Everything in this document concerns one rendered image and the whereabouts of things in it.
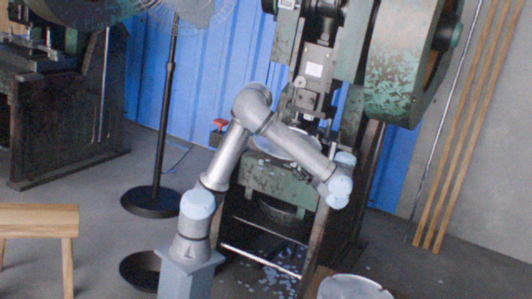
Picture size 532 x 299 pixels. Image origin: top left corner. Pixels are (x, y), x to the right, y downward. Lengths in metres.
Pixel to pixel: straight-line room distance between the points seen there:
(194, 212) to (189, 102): 2.33
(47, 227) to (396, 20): 1.55
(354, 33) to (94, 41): 1.78
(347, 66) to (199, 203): 0.86
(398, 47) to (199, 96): 2.40
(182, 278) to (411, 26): 1.16
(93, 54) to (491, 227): 2.68
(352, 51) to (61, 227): 1.37
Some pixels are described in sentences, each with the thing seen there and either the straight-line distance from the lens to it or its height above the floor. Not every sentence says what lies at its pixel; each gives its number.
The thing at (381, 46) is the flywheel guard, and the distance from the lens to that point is 1.96.
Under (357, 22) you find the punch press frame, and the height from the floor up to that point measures 1.30.
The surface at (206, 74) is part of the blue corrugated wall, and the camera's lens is 4.06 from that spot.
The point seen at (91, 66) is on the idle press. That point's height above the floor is 0.65.
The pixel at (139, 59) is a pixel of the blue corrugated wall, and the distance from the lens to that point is 4.39.
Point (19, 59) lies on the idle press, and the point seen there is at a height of 0.69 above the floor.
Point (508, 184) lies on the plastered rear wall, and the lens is 3.63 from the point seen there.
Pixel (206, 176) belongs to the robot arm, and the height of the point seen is 0.71.
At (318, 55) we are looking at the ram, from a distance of 2.38.
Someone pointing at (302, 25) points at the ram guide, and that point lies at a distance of 2.36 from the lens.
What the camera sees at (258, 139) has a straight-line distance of 2.25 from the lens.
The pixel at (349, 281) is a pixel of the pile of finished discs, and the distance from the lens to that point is 2.19.
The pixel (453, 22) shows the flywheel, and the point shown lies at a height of 1.38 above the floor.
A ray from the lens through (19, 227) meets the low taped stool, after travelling 2.37.
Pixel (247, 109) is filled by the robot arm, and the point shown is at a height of 1.03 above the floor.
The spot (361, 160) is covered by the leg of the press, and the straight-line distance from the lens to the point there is 2.71.
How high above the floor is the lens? 1.53
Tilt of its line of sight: 20 degrees down
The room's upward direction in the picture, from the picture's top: 11 degrees clockwise
